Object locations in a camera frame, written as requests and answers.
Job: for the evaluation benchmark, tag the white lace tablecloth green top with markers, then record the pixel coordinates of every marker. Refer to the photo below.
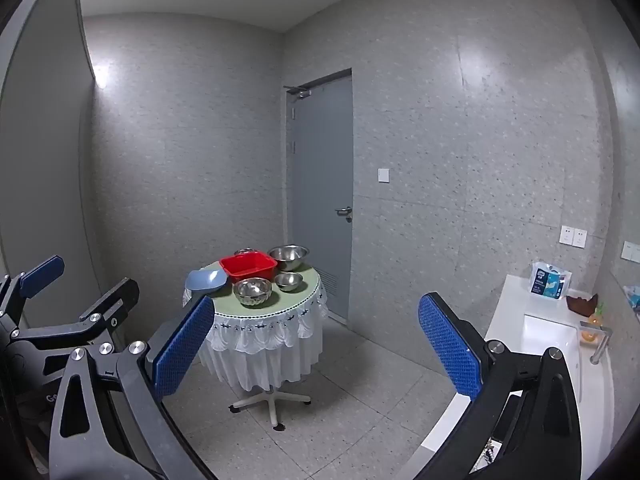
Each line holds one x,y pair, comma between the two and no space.
260,350

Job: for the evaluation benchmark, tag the white light switch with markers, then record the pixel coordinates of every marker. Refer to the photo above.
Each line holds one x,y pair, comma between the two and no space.
383,175

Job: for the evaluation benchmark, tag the metal faucet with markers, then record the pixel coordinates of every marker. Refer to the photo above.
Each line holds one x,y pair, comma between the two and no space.
599,342

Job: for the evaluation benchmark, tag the door closer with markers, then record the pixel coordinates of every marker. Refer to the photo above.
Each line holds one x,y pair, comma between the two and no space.
300,92

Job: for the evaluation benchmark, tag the wall mirror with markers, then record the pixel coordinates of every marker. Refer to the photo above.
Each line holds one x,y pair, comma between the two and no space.
625,160

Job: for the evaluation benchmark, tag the small orange ornament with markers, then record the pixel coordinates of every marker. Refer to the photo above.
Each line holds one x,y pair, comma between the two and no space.
594,318

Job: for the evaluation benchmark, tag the door vent grille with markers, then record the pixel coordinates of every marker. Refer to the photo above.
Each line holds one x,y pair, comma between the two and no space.
332,285

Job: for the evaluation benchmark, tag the fluted steel bowl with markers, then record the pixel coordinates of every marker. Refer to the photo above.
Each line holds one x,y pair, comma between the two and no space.
252,291

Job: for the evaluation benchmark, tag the red plastic basin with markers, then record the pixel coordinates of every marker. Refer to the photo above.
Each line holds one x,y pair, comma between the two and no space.
248,265

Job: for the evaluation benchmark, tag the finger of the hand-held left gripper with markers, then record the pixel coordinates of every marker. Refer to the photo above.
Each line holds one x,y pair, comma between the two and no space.
107,305
42,271

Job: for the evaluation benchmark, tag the blue white tissue packet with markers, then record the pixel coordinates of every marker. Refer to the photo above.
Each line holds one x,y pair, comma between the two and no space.
549,282

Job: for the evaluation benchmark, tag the grey door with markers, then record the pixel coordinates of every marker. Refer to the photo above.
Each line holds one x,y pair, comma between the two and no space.
320,160

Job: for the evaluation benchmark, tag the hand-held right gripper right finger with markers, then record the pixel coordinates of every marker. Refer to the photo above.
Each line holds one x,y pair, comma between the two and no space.
450,345

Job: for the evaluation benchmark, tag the large steel bowl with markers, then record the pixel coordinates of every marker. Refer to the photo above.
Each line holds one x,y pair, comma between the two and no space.
288,256

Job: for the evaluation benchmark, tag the white table base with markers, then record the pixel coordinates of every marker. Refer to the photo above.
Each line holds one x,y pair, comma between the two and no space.
272,404

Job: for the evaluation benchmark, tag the brown dish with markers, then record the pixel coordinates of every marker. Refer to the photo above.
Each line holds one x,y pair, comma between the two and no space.
581,305

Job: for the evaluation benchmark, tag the small steel bowl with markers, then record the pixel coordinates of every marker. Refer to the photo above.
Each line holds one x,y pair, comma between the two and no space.
289,281

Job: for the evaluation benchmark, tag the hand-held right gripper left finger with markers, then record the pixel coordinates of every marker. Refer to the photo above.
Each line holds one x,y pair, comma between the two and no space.
184,347

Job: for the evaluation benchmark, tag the white counter with sink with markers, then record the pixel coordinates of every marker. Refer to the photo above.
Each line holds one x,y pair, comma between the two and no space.
505,310

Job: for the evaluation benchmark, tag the white wall outlet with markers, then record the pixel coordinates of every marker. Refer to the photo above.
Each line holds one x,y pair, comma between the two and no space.
580,238
566,235

